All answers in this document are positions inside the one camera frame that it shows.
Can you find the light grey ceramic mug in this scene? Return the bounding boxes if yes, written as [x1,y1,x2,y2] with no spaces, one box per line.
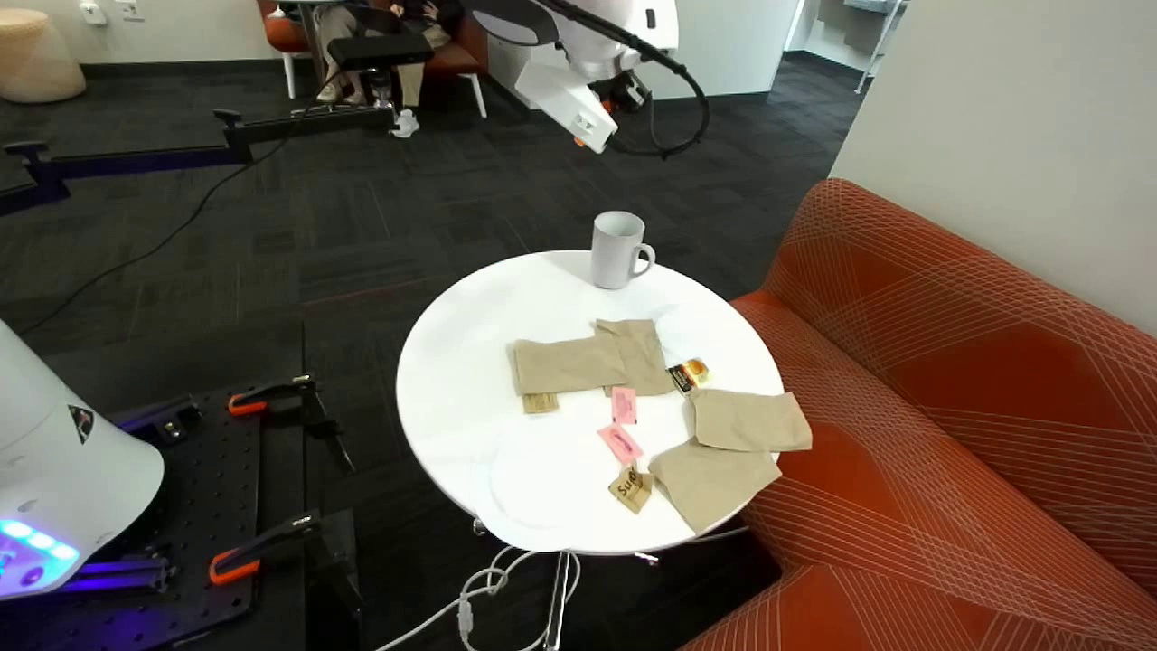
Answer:
[585,205,663,293]

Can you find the black long stand bar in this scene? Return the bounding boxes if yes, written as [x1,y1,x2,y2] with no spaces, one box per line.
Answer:
[0,106,405,216]

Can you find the orange patterned corner sofa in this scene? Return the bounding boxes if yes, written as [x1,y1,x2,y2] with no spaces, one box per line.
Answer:
[678,176,1157,651]

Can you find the beige round ottoman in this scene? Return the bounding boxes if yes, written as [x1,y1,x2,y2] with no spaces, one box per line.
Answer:
[0,8,92,110]

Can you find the black floor cable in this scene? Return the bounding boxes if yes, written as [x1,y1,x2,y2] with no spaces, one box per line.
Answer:
[19,125,298,331]

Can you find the orange handled black clamp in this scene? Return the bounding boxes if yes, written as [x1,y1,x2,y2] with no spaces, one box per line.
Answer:
[203,512,327,593]
[223,371,357,470]

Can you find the black padded seat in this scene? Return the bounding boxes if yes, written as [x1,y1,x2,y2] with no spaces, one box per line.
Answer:
[327,25,439,72]

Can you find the orange chair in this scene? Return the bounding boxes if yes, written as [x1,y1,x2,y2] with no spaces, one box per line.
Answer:
[254,0,497,124]

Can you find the large beige paper napkin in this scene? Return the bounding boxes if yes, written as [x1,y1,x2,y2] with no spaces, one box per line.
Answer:
[508,315,680,416]

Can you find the beige folded paper napkin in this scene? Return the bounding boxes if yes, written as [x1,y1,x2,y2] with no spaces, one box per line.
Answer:
[682,382,817,460]
[646,439,790,534]

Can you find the seated person's legs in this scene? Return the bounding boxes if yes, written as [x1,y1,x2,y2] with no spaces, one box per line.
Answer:
[310,0,442,145]

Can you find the dark gold foil packet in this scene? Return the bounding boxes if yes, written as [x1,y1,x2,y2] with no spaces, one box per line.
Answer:
[667,356,717,394]

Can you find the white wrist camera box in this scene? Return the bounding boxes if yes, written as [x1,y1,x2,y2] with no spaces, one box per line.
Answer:
[512,42,621,159]

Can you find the tan sugar packet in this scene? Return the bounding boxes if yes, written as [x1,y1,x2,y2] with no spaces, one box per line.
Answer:
[516,386,565,419]

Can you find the brown sugar packet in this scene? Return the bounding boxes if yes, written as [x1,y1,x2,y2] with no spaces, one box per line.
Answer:
[603,462,657,518]

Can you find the white cable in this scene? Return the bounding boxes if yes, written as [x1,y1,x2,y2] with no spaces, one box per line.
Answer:
[377,546,535,651]
[526,550,591,651]

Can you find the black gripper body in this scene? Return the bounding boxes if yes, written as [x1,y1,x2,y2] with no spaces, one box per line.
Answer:
[603,66,657,118]

